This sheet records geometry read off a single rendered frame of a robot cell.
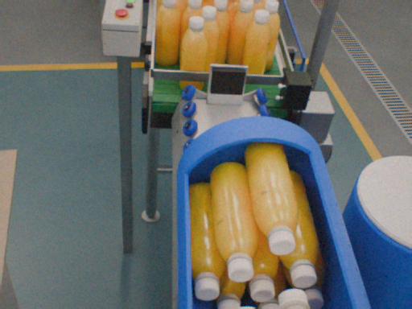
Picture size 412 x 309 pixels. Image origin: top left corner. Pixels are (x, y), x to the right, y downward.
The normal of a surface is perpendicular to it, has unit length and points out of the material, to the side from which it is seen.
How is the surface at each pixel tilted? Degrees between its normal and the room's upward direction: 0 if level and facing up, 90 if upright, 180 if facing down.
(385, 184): 0
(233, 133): 22
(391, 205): 0
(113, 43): 90
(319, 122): 90
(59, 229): 0
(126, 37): 90
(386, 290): 90
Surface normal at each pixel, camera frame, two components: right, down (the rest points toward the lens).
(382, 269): -0.62, 0.50
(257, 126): 0.02, -0.73
